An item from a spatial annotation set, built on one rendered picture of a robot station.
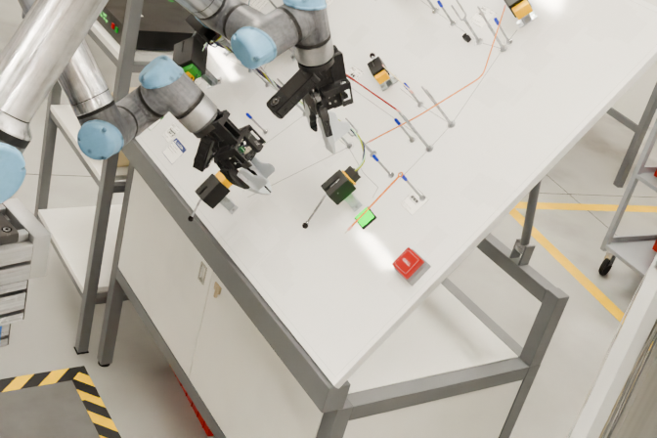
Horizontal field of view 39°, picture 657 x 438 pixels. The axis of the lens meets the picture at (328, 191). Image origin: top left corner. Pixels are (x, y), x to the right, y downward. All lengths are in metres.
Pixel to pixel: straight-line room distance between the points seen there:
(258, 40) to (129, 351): 1.82
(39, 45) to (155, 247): 1.35
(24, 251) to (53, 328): 1.65
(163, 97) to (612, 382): 0.95
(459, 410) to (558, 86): 0.78
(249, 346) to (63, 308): 1.33
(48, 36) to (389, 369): 1.11
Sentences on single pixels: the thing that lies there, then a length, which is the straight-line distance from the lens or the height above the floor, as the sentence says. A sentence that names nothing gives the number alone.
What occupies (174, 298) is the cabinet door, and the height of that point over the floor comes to 0.55.
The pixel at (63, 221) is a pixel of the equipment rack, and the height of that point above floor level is 0.24.
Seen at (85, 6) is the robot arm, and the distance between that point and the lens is 1.39.
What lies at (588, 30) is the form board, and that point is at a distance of 2.06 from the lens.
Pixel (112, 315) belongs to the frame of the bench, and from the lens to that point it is 3.05.
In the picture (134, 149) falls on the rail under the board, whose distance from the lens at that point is 2.65.
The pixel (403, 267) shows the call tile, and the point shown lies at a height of 1.10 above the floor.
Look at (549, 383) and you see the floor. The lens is 3.77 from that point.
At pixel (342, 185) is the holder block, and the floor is 1.16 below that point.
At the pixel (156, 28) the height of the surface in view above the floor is 1.12.
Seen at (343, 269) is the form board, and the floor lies 1.01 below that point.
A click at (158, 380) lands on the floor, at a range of 3.16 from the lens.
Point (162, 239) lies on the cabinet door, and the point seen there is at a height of 0.66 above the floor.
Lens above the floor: 2.00
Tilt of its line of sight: 26 degrees down
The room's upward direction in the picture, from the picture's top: 15 degrees clockwise
